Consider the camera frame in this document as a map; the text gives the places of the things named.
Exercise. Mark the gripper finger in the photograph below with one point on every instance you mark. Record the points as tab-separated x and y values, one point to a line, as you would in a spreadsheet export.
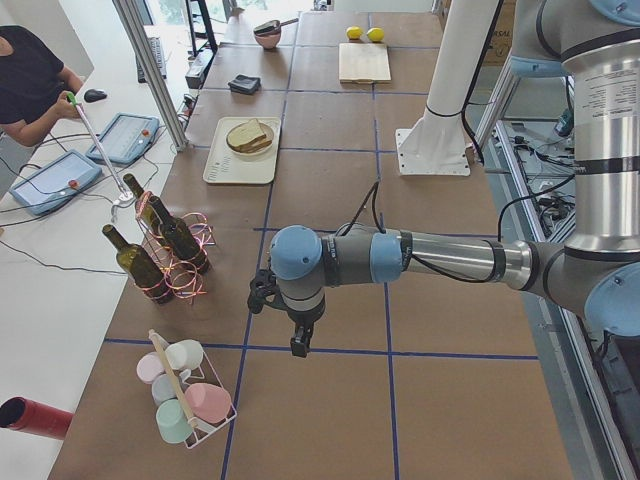
301	340

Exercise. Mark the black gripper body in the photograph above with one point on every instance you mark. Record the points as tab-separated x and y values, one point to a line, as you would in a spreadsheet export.
303	318

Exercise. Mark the white round plate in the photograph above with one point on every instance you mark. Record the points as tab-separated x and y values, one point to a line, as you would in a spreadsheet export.
267	130

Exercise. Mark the bread slice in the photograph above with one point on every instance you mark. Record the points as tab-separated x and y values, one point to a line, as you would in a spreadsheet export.
253	147
245	135

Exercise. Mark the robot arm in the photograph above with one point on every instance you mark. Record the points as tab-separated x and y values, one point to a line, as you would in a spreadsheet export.
594	273

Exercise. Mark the cream bear tray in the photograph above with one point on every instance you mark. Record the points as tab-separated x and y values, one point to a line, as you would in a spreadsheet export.
225	166

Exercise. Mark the salmon pink cup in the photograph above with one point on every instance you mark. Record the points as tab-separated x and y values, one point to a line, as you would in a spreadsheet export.
209	402

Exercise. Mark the white cup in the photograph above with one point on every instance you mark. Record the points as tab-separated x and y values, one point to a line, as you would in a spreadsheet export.
185	354

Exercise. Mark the grey cup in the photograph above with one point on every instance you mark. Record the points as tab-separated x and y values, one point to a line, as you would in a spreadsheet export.
162	390

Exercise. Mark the mint green cup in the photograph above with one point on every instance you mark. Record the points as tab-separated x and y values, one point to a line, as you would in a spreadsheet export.
172	422

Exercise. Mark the lilac pink cup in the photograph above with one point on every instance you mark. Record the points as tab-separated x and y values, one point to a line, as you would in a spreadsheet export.
149	368

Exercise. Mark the middle dark wine bottle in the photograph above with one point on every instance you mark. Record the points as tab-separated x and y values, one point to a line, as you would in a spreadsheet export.
179	237

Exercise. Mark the front green wine bottle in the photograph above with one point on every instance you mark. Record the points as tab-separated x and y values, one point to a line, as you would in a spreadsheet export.
140	267

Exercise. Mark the green wine bottle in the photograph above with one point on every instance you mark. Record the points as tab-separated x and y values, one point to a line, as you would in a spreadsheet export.
140	267
137	192

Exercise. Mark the rear green wine bottle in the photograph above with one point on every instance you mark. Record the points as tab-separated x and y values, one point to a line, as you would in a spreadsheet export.
137	192

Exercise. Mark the grey folded cloth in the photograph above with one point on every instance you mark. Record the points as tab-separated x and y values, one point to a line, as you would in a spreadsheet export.
244	84

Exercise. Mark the far teach pendant tablet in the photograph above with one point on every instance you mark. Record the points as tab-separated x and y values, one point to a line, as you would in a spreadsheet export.
127	137

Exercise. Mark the teach pendant tablet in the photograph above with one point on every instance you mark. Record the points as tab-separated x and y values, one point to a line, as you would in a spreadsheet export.
127	137
55	184

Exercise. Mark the wooden cutting board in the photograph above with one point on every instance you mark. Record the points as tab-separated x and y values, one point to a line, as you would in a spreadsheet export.
363	63

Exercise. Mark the near teach pendant tablet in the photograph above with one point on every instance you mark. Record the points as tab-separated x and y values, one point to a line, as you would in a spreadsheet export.
55	184

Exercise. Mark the pink bowl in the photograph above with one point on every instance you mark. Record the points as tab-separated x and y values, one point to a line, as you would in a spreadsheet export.
268	34

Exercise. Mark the left yellow lemon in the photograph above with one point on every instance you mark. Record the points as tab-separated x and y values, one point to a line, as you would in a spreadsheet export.
354	33

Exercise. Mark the yellow lemon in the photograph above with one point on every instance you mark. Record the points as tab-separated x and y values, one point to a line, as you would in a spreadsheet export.
354	33
375	34

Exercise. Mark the red cylinder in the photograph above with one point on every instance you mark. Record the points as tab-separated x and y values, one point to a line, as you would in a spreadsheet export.
28	416

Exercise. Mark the right yellow lemon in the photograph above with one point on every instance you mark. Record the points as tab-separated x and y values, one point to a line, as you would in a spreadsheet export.
375	34

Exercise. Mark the black computer mouse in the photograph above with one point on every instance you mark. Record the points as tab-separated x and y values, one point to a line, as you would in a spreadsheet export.
94	95

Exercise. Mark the cardboard box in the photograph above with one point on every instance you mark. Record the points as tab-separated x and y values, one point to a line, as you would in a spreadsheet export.
501	41

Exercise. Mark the person in black shirt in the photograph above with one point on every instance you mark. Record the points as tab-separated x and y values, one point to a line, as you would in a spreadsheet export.
34	87

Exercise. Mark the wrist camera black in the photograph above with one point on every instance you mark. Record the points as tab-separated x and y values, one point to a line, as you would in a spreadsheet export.
264	291

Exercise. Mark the white wire cup rack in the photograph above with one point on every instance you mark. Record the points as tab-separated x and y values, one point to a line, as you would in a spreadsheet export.
181	380

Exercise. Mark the copper wire bottle rack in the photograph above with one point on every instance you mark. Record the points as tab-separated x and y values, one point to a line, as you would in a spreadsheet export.
182	275

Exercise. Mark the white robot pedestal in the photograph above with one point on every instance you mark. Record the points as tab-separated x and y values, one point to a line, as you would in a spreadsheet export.
436	144

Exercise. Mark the aluminium frame post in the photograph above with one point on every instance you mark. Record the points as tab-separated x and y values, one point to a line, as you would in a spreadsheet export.
132	23

